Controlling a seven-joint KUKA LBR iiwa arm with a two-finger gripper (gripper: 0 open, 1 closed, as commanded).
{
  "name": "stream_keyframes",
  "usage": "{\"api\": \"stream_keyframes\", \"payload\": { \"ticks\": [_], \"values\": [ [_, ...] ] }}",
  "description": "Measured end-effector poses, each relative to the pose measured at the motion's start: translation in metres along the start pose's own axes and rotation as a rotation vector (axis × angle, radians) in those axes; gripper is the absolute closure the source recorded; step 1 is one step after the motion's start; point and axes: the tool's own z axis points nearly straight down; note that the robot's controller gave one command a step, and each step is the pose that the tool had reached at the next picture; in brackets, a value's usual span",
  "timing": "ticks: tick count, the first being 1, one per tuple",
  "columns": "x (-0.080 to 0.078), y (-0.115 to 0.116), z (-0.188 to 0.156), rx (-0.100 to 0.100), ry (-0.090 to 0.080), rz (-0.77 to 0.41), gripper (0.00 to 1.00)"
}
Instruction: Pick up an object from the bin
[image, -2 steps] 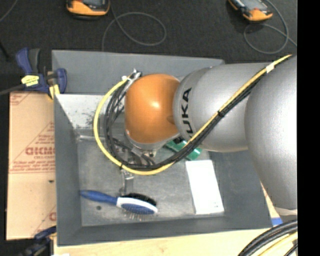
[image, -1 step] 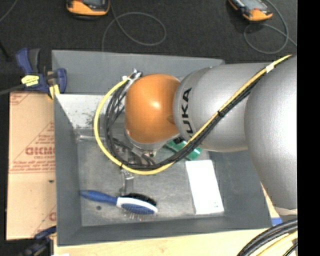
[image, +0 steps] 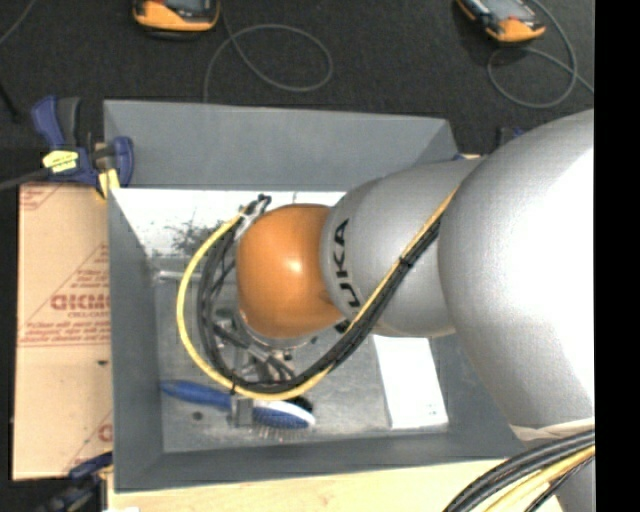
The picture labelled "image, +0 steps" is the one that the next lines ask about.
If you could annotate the grey metal bin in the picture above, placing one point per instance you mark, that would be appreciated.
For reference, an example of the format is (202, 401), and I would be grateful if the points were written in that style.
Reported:
(270, 150)

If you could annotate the white flat box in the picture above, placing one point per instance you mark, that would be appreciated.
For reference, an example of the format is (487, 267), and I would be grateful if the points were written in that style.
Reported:
(410, 385)

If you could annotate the brown cardboard board red print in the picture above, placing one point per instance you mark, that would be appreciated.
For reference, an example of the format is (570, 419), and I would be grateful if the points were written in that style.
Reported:
(60, 390)

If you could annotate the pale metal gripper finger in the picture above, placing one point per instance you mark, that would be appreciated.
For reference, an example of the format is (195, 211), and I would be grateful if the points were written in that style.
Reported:
(243, 412)

